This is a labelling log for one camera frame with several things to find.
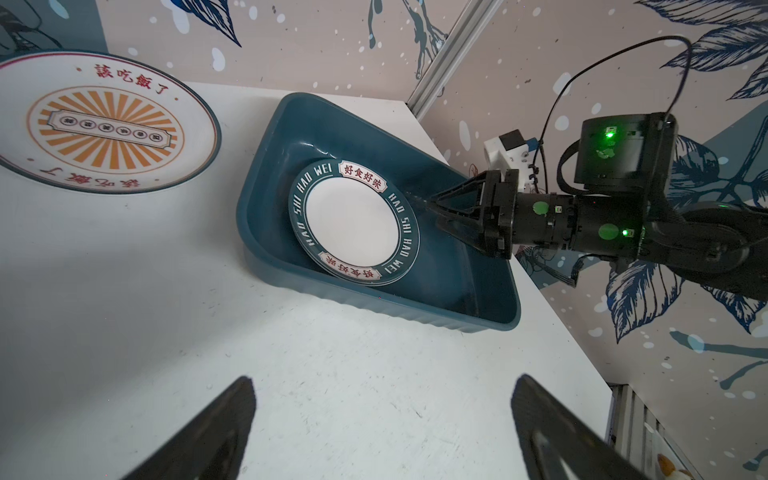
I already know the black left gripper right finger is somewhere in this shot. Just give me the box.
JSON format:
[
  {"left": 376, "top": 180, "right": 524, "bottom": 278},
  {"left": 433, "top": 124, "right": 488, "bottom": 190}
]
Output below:
[{"left": 511, "top": 374, "right": 645, "bottom": 480}]

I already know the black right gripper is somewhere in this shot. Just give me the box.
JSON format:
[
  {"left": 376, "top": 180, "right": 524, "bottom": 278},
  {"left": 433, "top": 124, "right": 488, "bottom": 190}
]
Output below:
[{"left": 428, "top": 170, "right": 576, "bottom": 259}]

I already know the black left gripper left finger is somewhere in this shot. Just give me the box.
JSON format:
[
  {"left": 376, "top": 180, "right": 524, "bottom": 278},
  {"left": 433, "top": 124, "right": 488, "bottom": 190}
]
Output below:
[{"left": 126, "top": 376, "right": 257, "bottom": 479}]

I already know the dark teal plastic bin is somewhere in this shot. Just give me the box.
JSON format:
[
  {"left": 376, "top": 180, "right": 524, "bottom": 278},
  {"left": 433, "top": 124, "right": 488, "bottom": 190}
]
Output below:
[{"left": 236, "top": 93, "right": 521, "bottom": 333}]

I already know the green rim plate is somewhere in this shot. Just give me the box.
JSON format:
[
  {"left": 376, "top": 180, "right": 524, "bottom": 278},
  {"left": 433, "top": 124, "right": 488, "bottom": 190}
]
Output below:
[{"left": 288, "top": 158, "right": 421, "bottom": 287}]

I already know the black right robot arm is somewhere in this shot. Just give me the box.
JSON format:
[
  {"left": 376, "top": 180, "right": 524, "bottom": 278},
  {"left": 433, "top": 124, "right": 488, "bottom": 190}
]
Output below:
[{"left": 426, "top": 113, "right": 767, "bottom": 300}]

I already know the brown white plush dog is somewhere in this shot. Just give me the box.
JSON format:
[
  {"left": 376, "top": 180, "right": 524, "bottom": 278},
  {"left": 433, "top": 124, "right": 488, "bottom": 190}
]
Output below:
[{"left": 657, "top": 453, "right": 693, "bottom": 480}]

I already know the sunburst plate back right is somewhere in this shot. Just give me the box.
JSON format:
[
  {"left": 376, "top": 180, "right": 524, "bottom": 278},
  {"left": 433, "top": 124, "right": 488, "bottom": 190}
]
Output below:
[{"left": 1, "top": 51, "right": 222, "bottom": 195}]

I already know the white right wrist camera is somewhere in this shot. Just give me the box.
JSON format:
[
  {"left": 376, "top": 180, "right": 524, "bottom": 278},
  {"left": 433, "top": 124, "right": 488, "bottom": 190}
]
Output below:
[{"left": 484, "top": 129, "right": 538, "bottom": 193}]

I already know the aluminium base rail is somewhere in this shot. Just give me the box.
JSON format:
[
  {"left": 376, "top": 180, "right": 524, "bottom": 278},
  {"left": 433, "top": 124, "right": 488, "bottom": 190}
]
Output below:
[{"left": 606, "top": 384, "right": 702, "bottom": 479}]

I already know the aluminium frame post back right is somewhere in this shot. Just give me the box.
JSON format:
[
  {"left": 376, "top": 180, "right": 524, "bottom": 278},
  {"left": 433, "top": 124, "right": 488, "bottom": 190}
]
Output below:
[{"left": 406, "top": 0, "right": 504, "bottom": 121}]

